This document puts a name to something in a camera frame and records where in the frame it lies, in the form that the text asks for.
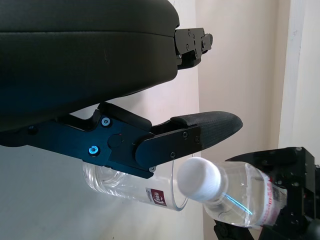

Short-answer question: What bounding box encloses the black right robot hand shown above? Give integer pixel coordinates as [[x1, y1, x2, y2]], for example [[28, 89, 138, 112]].
[[213, 146, 320, 240]]

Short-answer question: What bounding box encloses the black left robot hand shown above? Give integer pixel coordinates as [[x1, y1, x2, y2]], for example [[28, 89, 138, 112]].
[[0, 0, 244, 180]]

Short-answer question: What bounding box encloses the clear glass cup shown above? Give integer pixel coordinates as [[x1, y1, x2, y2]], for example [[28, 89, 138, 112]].
[[82, 159, 190, 213]]

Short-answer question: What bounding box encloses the clear plastic water bottle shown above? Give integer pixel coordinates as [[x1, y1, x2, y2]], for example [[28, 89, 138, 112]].
[[176, 156, 289, 230]]

